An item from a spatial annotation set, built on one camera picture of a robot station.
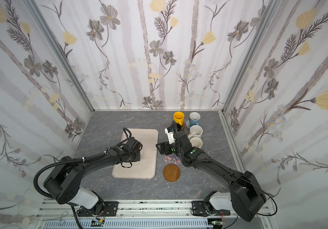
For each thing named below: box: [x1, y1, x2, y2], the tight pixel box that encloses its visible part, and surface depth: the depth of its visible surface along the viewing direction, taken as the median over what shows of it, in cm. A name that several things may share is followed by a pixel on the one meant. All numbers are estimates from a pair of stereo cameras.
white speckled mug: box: [186, 124, 204, 141], surface depth 100 cm
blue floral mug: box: [188, 111, 201, 127], surface depth 106 cm
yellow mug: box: [173, 111, 185, 126], surface depth 106 cm
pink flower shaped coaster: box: [163, 153, 182, 165], surface depth 94 cm
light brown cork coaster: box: [163, 163, 181, 182], surface depth 88 cm
